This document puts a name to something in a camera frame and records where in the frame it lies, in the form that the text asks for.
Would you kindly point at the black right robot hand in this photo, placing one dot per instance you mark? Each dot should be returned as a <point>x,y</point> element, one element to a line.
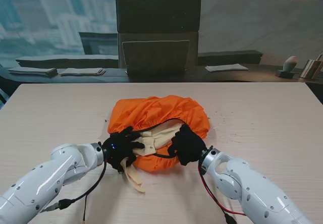
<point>188,145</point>

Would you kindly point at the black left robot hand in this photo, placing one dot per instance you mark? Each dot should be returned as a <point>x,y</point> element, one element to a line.
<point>118,149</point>

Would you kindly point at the cream fabric backpack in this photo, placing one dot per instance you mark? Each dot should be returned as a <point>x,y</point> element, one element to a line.
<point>156,138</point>

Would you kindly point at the orange rain cover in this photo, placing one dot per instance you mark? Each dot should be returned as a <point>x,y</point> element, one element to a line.
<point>161,110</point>

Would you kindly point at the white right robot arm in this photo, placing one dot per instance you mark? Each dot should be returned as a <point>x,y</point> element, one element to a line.
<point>252,188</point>

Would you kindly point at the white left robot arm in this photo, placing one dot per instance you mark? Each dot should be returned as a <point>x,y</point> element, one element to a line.
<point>45,178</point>

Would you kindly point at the thin grey paper stack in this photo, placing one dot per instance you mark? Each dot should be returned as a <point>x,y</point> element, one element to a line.
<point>83,71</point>

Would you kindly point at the white paper sheets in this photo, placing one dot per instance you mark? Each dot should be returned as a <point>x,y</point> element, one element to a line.
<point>227,67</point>

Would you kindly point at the dark background desk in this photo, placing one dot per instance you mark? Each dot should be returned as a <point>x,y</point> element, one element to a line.
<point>252,76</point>

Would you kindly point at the thick grey paper stack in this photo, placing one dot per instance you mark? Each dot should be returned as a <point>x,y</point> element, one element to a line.
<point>32,71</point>

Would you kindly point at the grey vase on base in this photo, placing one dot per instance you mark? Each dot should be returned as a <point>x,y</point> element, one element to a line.
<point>289,65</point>

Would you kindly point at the dark office chair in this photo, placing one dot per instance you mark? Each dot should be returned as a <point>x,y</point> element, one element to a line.
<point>156,19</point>

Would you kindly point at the copper coloured books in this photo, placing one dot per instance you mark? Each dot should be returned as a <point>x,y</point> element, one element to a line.
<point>313,68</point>

